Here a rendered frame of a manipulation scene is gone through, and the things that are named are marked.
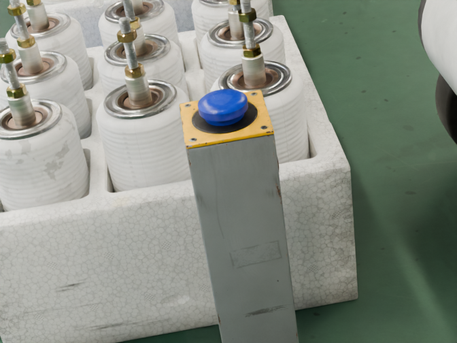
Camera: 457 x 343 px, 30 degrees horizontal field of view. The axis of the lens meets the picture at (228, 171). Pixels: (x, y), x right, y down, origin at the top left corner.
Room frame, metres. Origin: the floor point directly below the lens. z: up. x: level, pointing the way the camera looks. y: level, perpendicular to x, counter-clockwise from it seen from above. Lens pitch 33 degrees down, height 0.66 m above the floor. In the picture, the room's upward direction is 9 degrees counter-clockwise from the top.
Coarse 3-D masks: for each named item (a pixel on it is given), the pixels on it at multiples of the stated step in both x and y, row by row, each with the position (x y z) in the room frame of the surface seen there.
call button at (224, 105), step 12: (204, 96) 0.61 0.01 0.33; (216, 96) 0.60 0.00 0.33; (228, 96) 0.60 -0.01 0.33; (240, 96) 0.60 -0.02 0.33; (204, 108) 0.59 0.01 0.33; (216, 108) 0.59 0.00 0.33; (228, 108) 0.58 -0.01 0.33; (240, 108) 0.58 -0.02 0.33; (216, 120) 0.58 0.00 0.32; (228, 120) 0.58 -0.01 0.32
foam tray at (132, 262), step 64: (192, 64) 0.98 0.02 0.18; (320, 128) 0.78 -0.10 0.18; (128, 192) 0.71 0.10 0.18; (192, 192) 0.69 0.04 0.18; (320, 192) 0.70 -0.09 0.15; (0, 256) 0.69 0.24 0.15; (64, 256) 0.69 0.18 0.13; (128, 256) 0.69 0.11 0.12; (192, 256) 0.69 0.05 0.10; (320, 256) 0.70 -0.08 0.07; (0, 320) 0.69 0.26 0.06; (64, 320) 0.69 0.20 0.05; (128, 320) 0.69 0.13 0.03; (192, 320) 0.69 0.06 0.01
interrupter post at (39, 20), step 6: (30, 6) 1.00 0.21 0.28; (36, 6) 0.99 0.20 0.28; (42, 6) 0.99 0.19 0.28; (30, 12) 0.99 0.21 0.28; (36, 12) 0.99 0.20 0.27; (42, 12) 0.99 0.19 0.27; (30, 18) 0.99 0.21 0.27; (36, 18) 0.99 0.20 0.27; (42, 18) 0.99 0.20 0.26; (36, 24) 0.99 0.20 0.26; (42, 24) 0.99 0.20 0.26; (48, 24) 1.00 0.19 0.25; (36, 30) 0.99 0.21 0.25
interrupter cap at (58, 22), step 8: (48, 16) 1.02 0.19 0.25; (56, 16) 1.02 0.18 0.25; (64, 16) 1.02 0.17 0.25; (56, 24) 0.99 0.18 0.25; (64, 24) 0.99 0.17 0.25; (16, 32) 0.99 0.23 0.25; (32, 32) 0.99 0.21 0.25; (40, 32) 0.98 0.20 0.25; (48, 32) 0.97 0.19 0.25; (56, 32) 0.97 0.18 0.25
